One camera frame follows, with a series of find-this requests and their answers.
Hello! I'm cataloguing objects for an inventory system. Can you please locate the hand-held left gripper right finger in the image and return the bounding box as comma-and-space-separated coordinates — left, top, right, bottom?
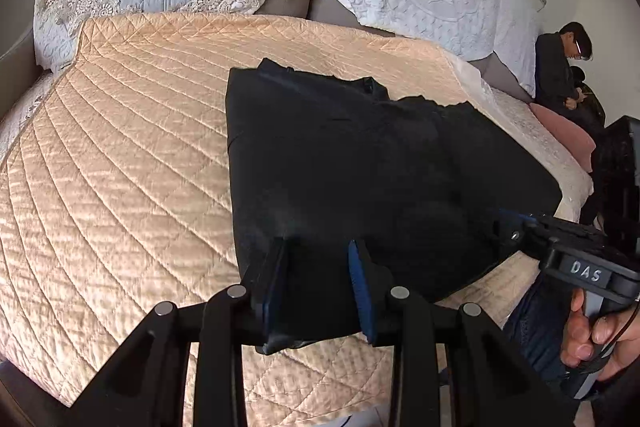
348, 238, 581, 427

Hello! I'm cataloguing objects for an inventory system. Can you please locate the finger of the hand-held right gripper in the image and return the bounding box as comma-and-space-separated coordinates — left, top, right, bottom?
491, 206, 553, 260

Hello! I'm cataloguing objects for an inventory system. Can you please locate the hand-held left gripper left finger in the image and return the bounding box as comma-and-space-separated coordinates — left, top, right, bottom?
65, 237, 291, 427

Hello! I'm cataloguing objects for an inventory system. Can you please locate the black garment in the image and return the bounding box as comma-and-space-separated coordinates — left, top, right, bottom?
224, 57, 563, 355

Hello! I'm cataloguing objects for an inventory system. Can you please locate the person's right hand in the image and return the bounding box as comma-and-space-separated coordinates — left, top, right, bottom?
560, 289, 640, 383

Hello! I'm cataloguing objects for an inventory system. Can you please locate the pink pillow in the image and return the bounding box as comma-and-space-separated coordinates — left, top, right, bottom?
529, 102, 598, 170

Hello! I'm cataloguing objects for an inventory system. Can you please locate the peach quilted blanket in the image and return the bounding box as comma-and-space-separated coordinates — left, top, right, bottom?
0, 9, 546, 427

